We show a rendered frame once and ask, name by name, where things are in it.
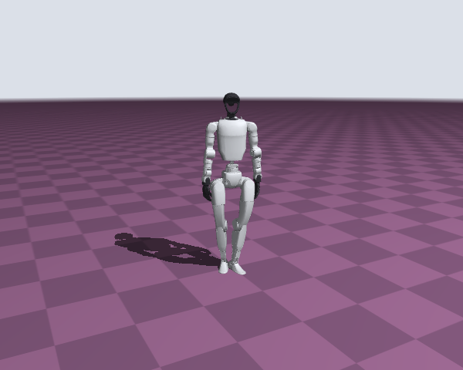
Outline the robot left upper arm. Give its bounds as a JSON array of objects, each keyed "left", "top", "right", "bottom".
[{"left": 246, "top": 121, "right": 262, "bottom": 157}]

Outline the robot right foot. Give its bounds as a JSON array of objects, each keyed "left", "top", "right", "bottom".
[{"left": 218, "top": 259, "right": 228, "bottom": 274}]

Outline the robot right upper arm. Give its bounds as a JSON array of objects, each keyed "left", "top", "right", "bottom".
[{"left": 205, "top": 122, "right": 218, "bottom": 159}]

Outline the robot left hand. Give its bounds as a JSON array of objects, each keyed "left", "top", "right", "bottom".
[{"left": 253, "top": 175, "right": 261, "bottom": 199}]

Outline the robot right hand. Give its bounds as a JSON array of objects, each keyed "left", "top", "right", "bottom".
[{"left": 202, "top": 177, "right": 211, "bottom": 201}]

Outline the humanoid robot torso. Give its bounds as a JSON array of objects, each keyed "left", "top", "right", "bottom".
[{"left": 217, "top": 116, "right": 247, "bottom": 188}]

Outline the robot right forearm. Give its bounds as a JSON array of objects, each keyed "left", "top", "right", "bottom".
[{"left": 201, "top": 149, "right": 213, "bottom": 183}]

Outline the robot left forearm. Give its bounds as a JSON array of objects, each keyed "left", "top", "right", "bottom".
[{"left": 252, "top": 155, "right": 262, "bottom": 180}]

